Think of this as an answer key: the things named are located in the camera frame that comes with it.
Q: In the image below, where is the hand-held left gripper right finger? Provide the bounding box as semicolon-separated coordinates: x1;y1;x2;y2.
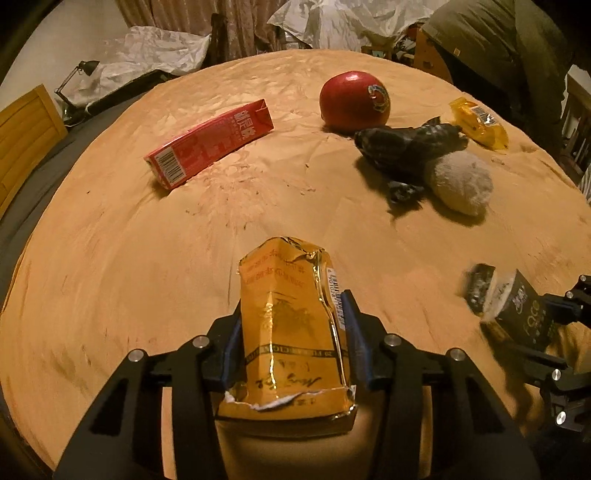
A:
339;290;541;480

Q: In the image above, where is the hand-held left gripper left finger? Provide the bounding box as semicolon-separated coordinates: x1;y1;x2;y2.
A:
53;300;245;480

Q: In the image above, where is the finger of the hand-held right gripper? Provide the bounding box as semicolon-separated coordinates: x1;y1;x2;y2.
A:
519;348;591;432
542;274;591;326

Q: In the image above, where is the black yogurt cup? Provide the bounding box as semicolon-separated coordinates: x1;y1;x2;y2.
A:
466;263;561;352

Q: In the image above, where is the gold cigarette pack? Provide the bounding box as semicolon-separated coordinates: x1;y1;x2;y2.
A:
217;235;360;437

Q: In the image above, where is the white plush ball toy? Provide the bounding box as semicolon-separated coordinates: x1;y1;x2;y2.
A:
424;150;494;217

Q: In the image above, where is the small black wrapper piece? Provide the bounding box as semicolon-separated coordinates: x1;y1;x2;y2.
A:
386;180;424;205

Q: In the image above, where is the wooden chair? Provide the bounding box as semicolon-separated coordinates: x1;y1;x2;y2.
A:
561;74;591;185

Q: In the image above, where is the black crumpled wrapper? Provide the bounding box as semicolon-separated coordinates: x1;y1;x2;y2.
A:
355;117;469;185

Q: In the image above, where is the red drink carton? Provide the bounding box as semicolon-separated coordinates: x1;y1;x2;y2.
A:
143;98;274;191

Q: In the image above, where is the yellow snack packet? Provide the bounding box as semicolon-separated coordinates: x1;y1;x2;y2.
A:
449;97;509;149

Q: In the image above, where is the red apple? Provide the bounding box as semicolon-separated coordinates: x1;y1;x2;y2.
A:
320;70;392;132

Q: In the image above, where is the grey bed sheet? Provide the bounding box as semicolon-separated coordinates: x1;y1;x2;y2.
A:
0;99;153;315

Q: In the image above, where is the wooden dresser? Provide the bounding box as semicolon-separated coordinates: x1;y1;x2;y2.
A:
413;25;457;85

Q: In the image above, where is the wooden headboard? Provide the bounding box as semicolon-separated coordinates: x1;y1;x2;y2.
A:
0;84;69;217

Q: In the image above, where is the white plastic sheet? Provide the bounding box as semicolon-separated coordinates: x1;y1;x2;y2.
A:
81;25;213;108
268;0;444;52

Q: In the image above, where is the black desk lamp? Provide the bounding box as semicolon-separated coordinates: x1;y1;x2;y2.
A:
54;60;101;126

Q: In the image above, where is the brown curtain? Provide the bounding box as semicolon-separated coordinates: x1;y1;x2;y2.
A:
115;0;287;63

